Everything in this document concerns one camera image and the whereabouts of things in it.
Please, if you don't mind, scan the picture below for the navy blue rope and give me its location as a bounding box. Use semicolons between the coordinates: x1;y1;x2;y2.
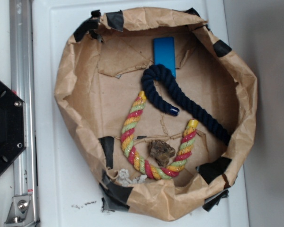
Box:
141;64;231;146

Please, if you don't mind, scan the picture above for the blue rectangular block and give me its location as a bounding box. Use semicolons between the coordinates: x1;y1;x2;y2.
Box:
153;37;176;77

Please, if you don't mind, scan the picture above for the brown paper bag bin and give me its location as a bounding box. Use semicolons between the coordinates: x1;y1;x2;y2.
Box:
54;7;257;221

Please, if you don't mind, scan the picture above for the brown rock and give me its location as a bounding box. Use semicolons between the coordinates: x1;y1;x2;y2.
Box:
149;140;176;167

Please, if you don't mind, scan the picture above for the white tray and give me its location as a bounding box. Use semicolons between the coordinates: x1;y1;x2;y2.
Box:
32;0;249;227

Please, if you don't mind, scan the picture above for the red yellow green rope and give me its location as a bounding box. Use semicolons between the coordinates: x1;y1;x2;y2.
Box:
120;91;199;180

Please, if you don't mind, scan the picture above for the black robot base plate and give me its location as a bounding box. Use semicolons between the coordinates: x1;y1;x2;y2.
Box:
0;81;26;176

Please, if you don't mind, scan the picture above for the aluminium extrusion rail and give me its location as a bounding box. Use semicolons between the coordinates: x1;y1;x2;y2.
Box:
9;0;40;227

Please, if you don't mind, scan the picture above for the metal corner bracket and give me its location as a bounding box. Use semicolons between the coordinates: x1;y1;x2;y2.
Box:
4;195;36;227

